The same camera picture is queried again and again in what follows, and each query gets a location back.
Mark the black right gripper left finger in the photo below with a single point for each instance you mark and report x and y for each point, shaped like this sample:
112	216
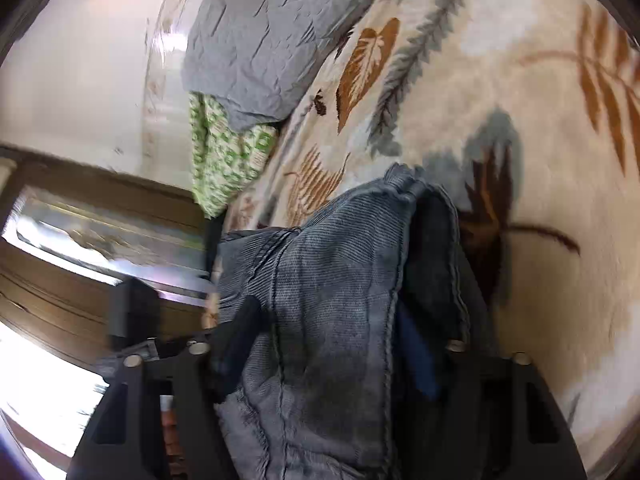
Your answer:
124	438

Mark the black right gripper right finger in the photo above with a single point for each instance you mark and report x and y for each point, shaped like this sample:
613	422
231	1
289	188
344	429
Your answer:
464	415

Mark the grey-blue denim pants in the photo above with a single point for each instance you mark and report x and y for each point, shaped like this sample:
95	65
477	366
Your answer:
327	391

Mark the wooden framed window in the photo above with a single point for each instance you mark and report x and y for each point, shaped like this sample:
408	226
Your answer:
70	235

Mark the green white patterned pillow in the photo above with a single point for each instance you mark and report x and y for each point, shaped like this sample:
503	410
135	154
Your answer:
224	162

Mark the cream leaf-print fleece blanket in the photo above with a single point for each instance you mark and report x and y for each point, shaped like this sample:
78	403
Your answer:
527	112

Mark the grey quilted pillow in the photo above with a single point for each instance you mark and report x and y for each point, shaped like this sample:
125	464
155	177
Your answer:
257	58

